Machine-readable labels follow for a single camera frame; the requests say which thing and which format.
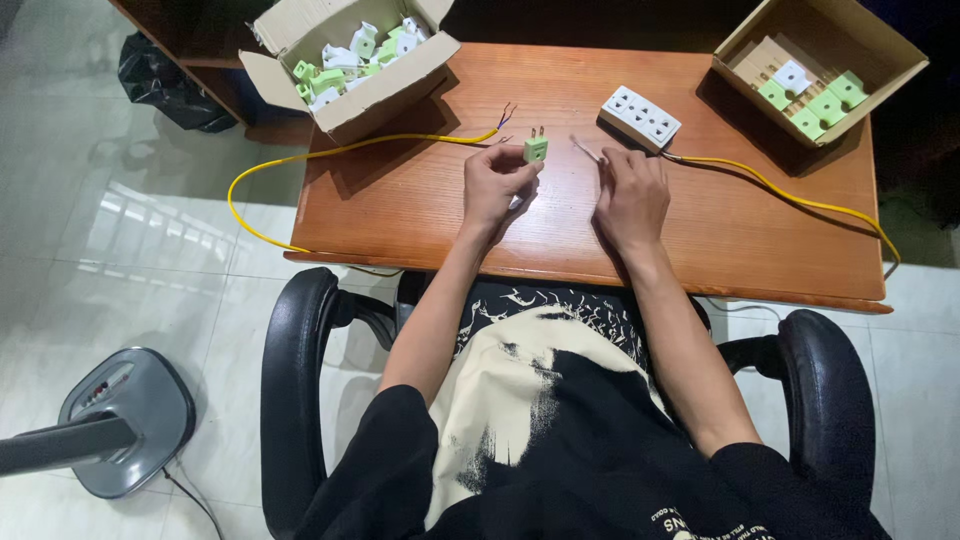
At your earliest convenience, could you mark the person's right hand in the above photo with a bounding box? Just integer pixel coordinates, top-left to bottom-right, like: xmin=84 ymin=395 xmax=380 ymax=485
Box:
xmin=591 ymin=146 xmax=672 ymax=254

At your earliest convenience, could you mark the person's left hand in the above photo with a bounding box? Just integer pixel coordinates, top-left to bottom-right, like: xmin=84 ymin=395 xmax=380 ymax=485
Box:
xmin=462 ymin=141 xmax=546 ymax=231

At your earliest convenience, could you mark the green two-pin plug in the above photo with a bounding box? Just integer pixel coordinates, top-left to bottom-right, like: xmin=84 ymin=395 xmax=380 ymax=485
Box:
xmin=522 ymin=126 xmax=549 ymax=165

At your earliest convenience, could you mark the small white screwdriver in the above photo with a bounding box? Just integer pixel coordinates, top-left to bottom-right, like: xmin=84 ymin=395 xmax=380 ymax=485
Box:
xmin=570 ymin=135 xmax=606 ymax=165

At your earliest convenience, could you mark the white power strip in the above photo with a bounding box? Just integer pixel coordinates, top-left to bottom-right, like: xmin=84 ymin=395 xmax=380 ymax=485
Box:
xmin=598 ymin=85 xmax=683 ymax=156

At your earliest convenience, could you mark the open cardboard box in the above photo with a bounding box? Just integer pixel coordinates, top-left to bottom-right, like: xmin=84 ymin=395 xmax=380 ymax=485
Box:
xmin=238 ymin=0 xmax=462 ymax=147

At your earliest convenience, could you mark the green plug cover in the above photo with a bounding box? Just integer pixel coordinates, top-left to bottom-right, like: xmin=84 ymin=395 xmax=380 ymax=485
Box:
xmin=757 ymin=78 xmax=795 ymax=113
xmin=789 ymin=108 xmax=827 ymax=143
xmin=806 ymin=90 xmax=849 ymax=127
xmin=828 ymin=70 xmax=870 ymax=111

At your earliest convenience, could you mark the pile of green white plugs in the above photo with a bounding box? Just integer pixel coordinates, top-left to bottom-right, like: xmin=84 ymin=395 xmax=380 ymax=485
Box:
xmin=292 ymin=16 xmax=433 ymax=114

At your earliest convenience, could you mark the white plug cover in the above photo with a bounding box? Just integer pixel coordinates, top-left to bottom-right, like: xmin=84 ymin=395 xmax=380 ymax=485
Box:
xmin=772 ymin=60 xmax=813 ymax=96

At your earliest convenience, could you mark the black cream printed shirt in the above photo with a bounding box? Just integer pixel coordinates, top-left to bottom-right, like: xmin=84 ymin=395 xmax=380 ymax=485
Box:
xmin=296 ymin=281 xmax=894 ymax=540

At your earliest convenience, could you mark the black office chair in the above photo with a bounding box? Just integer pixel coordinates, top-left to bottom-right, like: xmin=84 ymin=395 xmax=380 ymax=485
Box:
xmin=260 ymin=266 xmax=877 ymax=540

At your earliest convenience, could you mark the shallow cardboard box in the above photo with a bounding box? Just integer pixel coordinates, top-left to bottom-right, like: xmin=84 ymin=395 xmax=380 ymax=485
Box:
xmin=711 ymin=0 xmax=931 ymax=150

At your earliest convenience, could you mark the brown wooden shelf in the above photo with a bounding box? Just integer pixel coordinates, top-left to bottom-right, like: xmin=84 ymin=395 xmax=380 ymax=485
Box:
xmin=108 ymin=0 xmax=316 ymax=147

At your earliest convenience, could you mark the black plastic bag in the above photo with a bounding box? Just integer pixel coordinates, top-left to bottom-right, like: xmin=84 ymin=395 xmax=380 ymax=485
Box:
xmin=117 ymin=31 xmax=240 ymax=135

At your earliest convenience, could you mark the grey standing fan base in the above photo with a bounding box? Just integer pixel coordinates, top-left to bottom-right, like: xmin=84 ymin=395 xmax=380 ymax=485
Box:
xmin=0 ymin=346 xmax=198 ymax=501

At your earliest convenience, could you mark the yellow power cable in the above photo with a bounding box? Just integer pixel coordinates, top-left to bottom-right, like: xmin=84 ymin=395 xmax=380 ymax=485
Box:
xmin=227 ymin=102 xmax=903 ymax=280

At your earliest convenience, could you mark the thin black fan cable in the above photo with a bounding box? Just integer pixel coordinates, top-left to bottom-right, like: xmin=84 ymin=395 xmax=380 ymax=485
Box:
xmin=161 ymin=466 xmax=226 ymax=540

